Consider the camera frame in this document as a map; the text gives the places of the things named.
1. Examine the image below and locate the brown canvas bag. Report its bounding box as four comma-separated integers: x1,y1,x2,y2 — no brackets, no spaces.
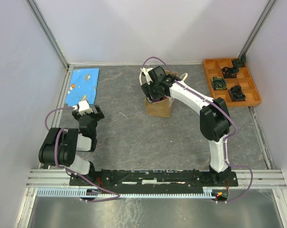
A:
139,72,188,118

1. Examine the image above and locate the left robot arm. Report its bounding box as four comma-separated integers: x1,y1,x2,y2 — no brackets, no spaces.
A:
38,105,105,185

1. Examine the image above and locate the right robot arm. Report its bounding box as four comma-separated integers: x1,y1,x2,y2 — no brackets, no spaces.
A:
139,66,231,186

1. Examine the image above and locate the blue space-print cloth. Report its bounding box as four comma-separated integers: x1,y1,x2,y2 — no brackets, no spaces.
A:
65,68,99,106

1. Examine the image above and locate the blue-green rolled sock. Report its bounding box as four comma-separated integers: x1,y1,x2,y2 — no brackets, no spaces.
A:
211,76,227,90

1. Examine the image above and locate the orange compartment tray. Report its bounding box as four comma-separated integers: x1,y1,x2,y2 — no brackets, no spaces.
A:
203,58,262,107

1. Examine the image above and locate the black rolled sock upper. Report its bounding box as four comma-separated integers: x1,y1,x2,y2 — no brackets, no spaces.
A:
221,67,239,78

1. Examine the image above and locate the black rolled sock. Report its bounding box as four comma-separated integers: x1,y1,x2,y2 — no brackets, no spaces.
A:
229,85,246,102
221,67,239,78

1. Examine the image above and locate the black rolled sock lower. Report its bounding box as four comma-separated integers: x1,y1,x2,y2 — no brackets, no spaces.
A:
229,85,246,102

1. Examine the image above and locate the blue-green rolled sock corner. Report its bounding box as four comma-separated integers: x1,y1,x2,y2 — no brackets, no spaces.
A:
231,58,246,68

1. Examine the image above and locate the dark green sock outside tray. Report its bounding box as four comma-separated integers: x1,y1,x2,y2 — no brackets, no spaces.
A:
239,54,246,62

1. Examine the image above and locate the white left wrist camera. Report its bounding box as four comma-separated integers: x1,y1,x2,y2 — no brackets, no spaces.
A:
72,100,93,115

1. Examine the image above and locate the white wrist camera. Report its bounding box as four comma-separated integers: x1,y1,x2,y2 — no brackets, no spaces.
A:
72,100,93,115
141,67,153,77

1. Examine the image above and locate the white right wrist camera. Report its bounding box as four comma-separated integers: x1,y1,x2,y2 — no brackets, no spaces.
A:
141,67,153,77

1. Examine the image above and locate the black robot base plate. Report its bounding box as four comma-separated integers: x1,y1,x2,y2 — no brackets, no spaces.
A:
68,169,239,195

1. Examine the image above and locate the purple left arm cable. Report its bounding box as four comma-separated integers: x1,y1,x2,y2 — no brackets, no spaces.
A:
44,106,121,203

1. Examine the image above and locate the blue slotted cable duct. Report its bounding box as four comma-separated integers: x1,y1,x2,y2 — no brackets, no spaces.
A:
36,188,215,200

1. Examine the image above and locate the aluminium frame rail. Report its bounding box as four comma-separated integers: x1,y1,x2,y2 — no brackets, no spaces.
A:
27,169,287,189

